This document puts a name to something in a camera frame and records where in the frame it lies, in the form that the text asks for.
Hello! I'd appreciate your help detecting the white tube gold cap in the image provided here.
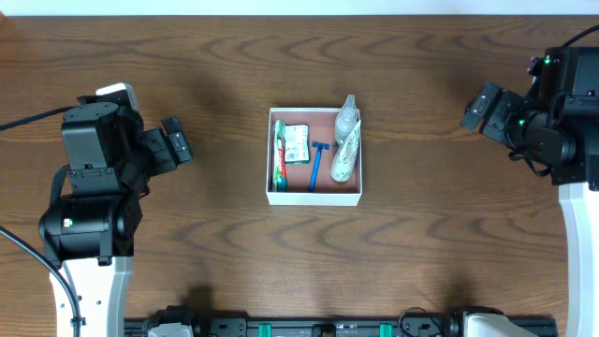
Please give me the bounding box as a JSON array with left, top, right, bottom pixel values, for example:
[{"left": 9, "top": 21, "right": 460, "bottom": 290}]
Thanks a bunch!
[{"left": 330, "top": 121, "right": 361, "bottom": 183}]

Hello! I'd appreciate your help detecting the blue disposable razor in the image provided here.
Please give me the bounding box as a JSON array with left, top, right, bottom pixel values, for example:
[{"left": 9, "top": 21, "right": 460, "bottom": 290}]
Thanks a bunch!
[{"left": 308, "top": 141, "right": 330, "bottom": 192}]

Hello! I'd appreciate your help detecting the green white toothbrush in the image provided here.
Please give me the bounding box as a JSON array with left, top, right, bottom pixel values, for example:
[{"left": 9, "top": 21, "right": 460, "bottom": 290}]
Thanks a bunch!
[{"left": 272, "top": 120, "right": 288, "bottom": 192}]

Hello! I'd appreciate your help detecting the white box pink interior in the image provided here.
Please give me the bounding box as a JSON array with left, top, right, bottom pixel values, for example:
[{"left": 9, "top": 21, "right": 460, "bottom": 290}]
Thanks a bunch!
[{"left": 265, "top": 108, "right": 363, "bottom": 207}]

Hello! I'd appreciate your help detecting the green white soap bar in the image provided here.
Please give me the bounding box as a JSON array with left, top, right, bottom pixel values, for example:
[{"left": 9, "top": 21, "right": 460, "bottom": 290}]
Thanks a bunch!
[{"left": 284, "top": 125, "right": 310, "bottom": 165}]

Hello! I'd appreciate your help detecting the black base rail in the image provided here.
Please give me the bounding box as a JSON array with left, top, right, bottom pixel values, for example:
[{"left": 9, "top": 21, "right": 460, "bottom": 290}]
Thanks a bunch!
[{"left": 124, "top": 306, "right": 559, "bottom": 337}]

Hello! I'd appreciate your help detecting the teal toothpaste tube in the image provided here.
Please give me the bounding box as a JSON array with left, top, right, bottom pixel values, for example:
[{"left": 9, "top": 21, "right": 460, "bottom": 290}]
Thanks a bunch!
[{"left": 273, "top": 139, "right": 288, "bottom": 192}]

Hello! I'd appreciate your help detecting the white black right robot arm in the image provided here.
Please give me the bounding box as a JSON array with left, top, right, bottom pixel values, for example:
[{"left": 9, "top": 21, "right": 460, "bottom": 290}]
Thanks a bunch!
[{"left": 461, "top": 82, "right": 598, "bottom": 336}]

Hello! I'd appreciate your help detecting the blue liquid clear bottle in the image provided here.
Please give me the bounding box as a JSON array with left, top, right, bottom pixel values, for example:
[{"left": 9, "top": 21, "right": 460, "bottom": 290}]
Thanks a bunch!
[{"left": 334, "top": 95, "right": 358, "bottom": 146}]

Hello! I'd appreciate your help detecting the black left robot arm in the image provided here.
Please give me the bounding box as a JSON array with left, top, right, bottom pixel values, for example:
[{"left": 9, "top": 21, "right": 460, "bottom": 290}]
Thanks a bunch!
[{"left": 39, "top": 117, "right": 193, "bottom": 336}]

